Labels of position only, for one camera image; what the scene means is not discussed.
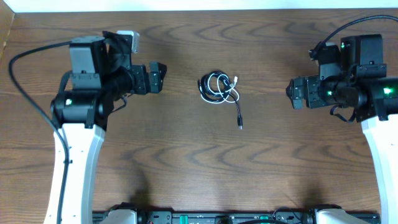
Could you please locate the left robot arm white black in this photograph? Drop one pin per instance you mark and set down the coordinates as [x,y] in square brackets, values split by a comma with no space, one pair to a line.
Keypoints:
[102,73]

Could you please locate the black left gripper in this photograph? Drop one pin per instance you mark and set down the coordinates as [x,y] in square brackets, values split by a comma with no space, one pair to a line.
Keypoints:
[138,79]

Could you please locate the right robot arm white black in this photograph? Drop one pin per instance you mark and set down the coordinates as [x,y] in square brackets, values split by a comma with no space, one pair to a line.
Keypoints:
[352,80]

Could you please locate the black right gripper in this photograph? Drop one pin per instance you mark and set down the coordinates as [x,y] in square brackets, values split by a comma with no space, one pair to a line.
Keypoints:
[311,83]

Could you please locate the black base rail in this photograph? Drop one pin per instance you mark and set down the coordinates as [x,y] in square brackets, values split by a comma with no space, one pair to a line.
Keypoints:
[329,213]

